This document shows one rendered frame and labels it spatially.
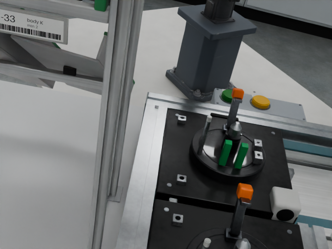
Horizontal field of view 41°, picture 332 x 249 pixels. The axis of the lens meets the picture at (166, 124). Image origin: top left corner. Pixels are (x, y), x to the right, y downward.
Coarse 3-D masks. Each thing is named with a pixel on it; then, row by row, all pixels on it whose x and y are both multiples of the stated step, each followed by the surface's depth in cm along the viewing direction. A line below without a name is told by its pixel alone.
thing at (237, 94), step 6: (234, 90) 83; (240, 90) 83; (234, 96) 83; (240, 96) 83; (234, 102) 84; (240, 102) 82; (234, 108) 84; (234, 114) 84; (228, 120) 85; (234, 120) 85; (228, 126) 85
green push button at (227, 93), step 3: (225, 90) 101; (228, 90) 101; (231, 90) 102; (222, 93) 100; (225, 93) 100; (228, 93) 100; (231, 93) 101; (222, 96) 100; (225, 96) 100; (228, 96) 99; (231, 96) 100; (225, 99) 100; (228, 99) 99; (231, 99) 99
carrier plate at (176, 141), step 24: (168, 120) 89; (192, 120) 91; (216, 120) 92; (168, 144) 84; (264, 144) 88; (168, 168) 78; (192, 168) 79; (264, 168) 83; (288, 168) 84; (168, 192) 74; (192, 192) 75; (216, 192) 76; (264, 192) 78; (264, 216) 75
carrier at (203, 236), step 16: (160, 208) 71; (176, 208) 71; (192, 208) 72; (208, 208) 73; (160, 224) 68; (192, 224) 69; (208, 224) 70; (224, 224) 70; (256, 224) 72; (272, 224) 72; (288, 224) 73; (160, 240) 66; (176, 240) 67; (192, 240) 65; (208, 240) 54; (224, 240) 66; (240, 240) 59; (256, 240) 66; (272, 240) 70; (288, 240) 70
